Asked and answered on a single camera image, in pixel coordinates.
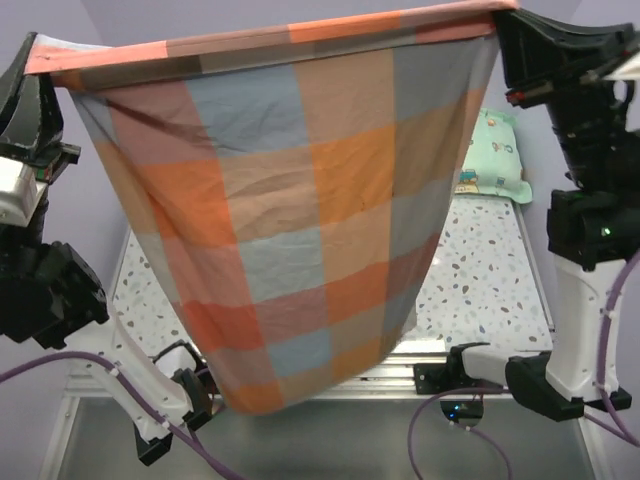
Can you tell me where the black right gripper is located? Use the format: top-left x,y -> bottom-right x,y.
499,0 -> 640,182

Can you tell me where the orange grey plaid pillowcase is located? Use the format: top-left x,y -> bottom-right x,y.
26,1 -> 511,415

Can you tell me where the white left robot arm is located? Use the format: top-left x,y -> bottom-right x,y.
1,33 -> 215,465

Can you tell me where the green cartoon print pillow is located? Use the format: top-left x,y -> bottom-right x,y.
455,108 -> 533,205

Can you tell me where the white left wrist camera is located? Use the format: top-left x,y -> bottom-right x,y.
0,157 -> 48,227

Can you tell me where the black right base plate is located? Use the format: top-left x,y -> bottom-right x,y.
413,363 -> 452,395

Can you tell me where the aluminium mounting rail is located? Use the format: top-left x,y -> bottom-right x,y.
64,327 -> 559,401

